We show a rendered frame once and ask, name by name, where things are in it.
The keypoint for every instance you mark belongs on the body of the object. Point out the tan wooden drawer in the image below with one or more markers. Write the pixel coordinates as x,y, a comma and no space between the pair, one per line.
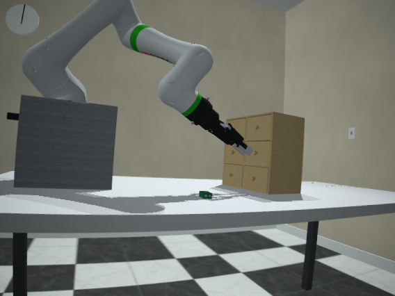
233,175
262,129
260,154
256,178
232,155
239,126

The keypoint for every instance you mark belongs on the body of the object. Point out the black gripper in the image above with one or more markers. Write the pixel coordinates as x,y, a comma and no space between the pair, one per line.
226,133

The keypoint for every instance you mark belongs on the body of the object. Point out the brown chest of drawers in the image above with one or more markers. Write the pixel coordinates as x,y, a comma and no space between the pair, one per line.
286,154

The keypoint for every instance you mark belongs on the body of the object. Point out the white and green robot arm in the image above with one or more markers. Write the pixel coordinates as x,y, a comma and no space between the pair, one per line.
45,64

